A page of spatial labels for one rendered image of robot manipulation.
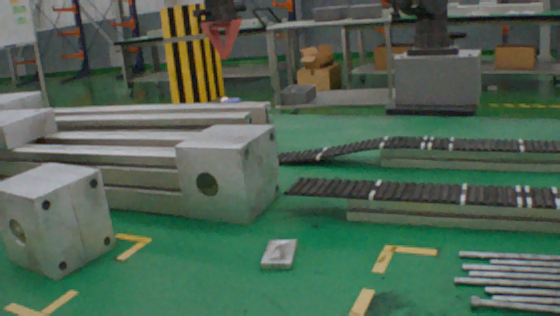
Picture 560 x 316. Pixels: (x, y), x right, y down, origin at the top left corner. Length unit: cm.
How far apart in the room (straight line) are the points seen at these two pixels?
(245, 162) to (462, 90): 67
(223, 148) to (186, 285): 17
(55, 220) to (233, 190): 20
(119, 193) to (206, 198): 14
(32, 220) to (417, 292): 38
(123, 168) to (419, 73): 71
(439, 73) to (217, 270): 76
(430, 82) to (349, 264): 71
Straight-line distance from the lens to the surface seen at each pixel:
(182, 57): 403
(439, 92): 114
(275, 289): 46
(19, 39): 632
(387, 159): 75
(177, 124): 84
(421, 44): 117
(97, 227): 58
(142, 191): 67
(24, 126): 85
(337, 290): 46
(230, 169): 58
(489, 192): 57
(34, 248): 57
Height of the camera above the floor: 103
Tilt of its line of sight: 17 degrees down
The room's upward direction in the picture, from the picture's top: 6 degrees counter-clockwise
